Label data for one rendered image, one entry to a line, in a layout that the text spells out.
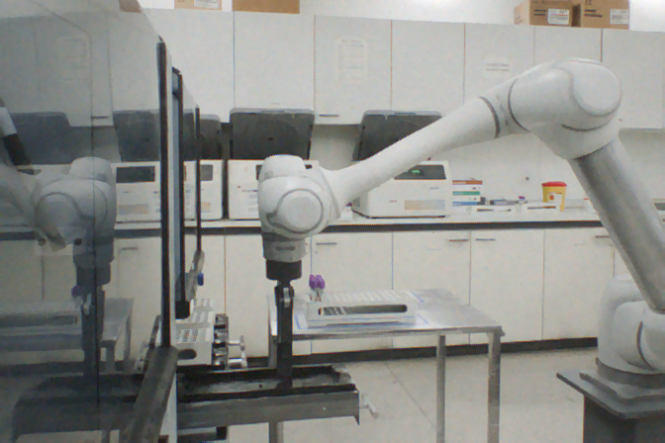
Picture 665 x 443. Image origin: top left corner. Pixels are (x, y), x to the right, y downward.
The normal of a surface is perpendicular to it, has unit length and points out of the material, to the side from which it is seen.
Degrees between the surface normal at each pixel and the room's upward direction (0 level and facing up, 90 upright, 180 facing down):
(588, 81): 87
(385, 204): 90
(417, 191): 90
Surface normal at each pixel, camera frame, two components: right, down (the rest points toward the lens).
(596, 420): -0.98, 0.01
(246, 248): 0.15, 0.05
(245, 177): 0.16, -0.47
